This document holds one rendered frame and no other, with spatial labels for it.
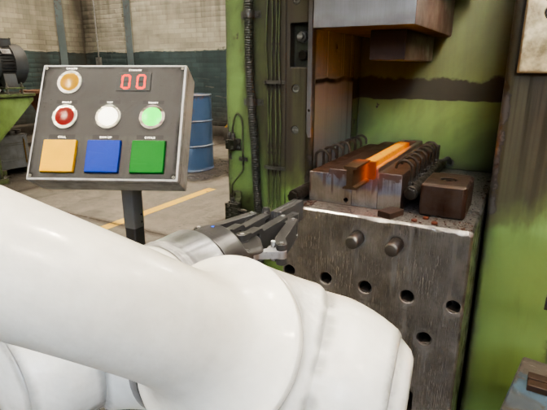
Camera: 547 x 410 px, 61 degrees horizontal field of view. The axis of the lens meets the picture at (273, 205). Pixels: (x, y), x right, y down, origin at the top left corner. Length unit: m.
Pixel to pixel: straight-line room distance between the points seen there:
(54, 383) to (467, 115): 1.24
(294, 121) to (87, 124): 0.48
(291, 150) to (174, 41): 7.89
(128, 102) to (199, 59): 7.55
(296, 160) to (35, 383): 0.94
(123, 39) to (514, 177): 9.20
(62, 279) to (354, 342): 0.15
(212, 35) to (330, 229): 7.64
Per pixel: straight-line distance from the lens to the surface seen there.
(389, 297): 0.97
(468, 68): 1.39
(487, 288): 1.15
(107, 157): 1.08
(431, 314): 0.97
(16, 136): 6.11
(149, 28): 9.41
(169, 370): 0.21
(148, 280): 0.19
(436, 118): 1.41
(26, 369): 0.34
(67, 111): 1.16
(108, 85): 1.16
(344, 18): 0.97
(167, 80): 1.12
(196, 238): 0.45
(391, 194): 0.96
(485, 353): 1.22
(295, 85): 1.17
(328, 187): 1.00
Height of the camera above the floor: 1.20
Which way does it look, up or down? 17 degrees down
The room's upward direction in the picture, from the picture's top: straight up
